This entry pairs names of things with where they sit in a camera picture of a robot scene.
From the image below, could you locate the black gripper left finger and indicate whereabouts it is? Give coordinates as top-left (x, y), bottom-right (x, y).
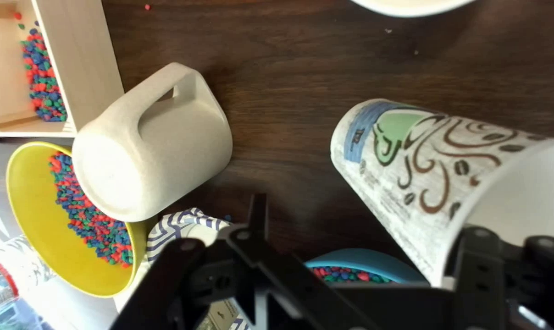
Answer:
top-left (113, 193), bottom-right (352, 330)

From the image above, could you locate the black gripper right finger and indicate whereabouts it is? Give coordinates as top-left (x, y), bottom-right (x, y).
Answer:
top-left (453, 226), bottom-right (554, 330)

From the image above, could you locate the patterned paper cup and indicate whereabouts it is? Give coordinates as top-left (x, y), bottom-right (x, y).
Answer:
top-left (348, 0), bottom-right (475, 19)
top-left (328, 98), bottom-right (554, 290)

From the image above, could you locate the white blue patterned paper bowl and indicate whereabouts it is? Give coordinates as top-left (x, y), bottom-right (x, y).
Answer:
top-left (143, 206), bottom-right (254, 330)

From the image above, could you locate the colourful beads pile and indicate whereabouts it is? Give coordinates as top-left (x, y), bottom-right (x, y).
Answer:
top-left (309, 265), bottom-right (392, 288)
top-left (10, 10), bottom-right (69, 125)
top-left (47, 153), bottom-right (135, 270)

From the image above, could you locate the white ceramic mug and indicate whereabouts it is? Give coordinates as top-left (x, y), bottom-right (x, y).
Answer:
top-left (71, 61), bottom-right (234, 226)

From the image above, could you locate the yellow bowl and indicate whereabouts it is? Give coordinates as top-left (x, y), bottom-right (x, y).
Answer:
top-left (5, 142), bottom-right (148, 301)

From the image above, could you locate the light wooden box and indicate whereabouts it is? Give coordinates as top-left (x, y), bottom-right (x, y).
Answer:
top-left (0, 0), bottom-right (126, 140)

